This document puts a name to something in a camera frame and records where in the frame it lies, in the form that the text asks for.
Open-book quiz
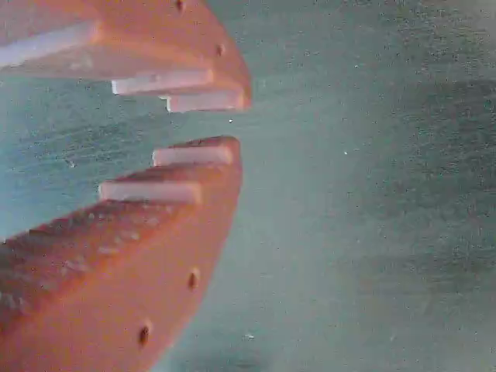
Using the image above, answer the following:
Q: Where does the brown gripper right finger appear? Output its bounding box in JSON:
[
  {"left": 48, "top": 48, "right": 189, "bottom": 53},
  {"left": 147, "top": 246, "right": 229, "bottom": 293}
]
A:
[{"left": 0, "top": 0, "right": 253, "bottom": 114}]

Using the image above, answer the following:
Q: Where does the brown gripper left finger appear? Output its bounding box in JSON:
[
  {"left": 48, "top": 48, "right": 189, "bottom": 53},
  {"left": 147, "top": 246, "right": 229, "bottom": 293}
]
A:
[{"left": 0, "top": 135, "right": 243, "bottom": 372}]

